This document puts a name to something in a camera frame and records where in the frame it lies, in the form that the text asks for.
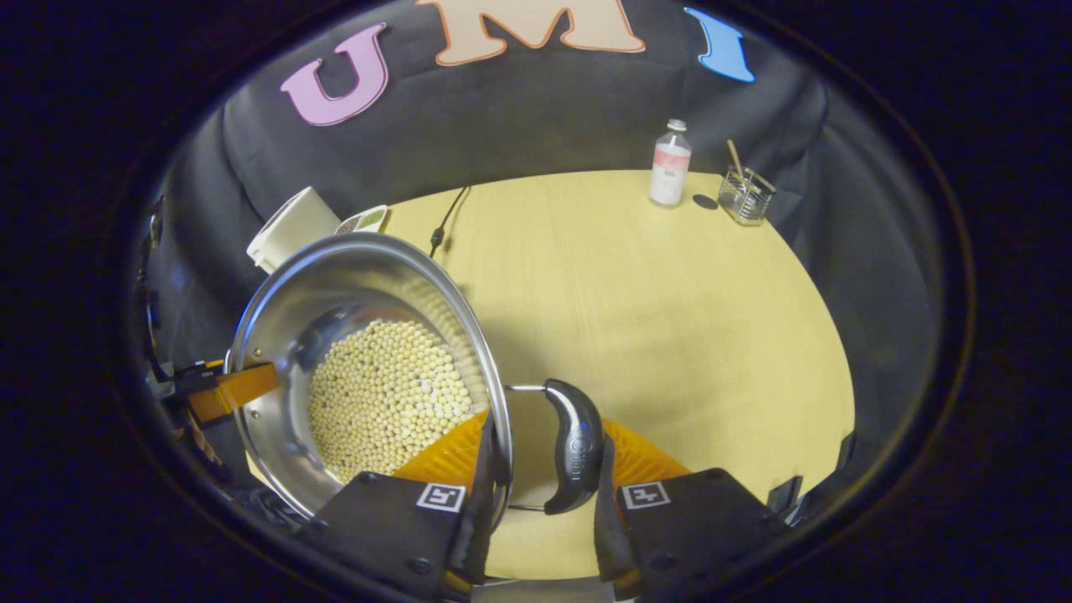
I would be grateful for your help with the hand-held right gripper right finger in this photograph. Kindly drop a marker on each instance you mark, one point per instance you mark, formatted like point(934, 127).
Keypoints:
point(687, 528)

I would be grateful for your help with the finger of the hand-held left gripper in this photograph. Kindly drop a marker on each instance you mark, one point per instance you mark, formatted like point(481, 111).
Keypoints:
point(201, 435)
point(243, 387)

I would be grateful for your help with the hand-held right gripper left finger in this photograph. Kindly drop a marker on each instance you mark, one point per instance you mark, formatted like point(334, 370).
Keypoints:
point(377, 528)

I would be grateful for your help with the stainless steel pot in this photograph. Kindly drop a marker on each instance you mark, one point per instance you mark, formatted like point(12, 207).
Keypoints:
point(335, 276)

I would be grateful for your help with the pile of yellow soybeans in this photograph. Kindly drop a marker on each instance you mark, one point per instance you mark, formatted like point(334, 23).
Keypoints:
point(377, 402)

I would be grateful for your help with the white toaster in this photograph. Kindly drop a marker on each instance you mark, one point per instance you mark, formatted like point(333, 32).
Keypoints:
point(293, 226)

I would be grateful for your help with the white divided bean dish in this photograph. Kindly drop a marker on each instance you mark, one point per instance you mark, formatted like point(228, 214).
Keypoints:
point(368, 219)

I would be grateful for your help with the small black cap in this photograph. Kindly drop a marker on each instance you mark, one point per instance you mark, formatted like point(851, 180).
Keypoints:
point(705, 202)

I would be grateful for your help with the clear glass holder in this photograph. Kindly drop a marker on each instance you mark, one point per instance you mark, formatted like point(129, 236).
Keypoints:
point(745, 205)

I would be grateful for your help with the clear bottle with pink label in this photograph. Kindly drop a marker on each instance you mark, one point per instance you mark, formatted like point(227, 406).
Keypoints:
point(670, 176)

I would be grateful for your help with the wooden stick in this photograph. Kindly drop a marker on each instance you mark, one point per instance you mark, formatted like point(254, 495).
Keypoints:
point(735, 159)

